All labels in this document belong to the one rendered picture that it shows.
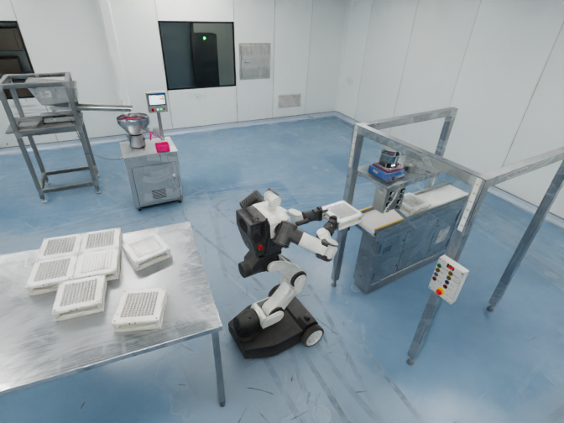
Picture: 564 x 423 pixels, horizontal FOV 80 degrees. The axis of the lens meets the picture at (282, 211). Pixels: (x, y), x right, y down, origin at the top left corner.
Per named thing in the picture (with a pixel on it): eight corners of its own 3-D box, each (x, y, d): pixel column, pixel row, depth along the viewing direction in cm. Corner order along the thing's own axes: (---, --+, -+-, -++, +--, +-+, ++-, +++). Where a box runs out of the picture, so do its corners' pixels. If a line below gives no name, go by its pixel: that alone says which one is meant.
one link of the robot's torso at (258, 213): (255, 271, 212) (255, 225, 193) (232, 242, 236) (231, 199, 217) (295, 256, 226) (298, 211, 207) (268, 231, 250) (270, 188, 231)
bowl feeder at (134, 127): (124, 153, 404) (117, 122, 384) (122, 143, 431) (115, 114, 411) (165, 148, 423) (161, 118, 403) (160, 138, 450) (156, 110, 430)
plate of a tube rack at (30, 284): (25, 289, 196) (23, 287, 195) (35, 263, 215) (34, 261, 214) (72, 281, 203) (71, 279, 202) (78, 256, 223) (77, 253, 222)
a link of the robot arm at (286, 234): (296, 249, 198) (275, 240, 198) (295, 249, 207) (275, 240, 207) (304, 232, 199) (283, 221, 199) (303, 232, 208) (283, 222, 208)
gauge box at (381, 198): (381, 213, 256) (387, 190, 246) (372, 207, 264) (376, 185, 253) (401, 206, 266) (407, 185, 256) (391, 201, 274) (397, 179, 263)
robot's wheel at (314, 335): (314, 327, 262) (328, 329, 276) (310, 323, 265) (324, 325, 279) (300, 347, 265) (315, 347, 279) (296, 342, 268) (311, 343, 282)
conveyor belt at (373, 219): (372, 237, 274) (373, 232, 272) (352, 221, 293) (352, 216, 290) (471, 199, 335) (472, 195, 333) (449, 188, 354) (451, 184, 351)
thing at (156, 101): (154, 143, 436) (146, 93, 402) (153, 140, 443) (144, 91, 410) (172, 140, 445) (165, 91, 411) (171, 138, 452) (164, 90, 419)
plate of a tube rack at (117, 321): (111, 326, 177) (110, 323, 176) (123, 292, 197) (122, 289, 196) (159, 322, 180) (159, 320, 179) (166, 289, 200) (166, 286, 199)
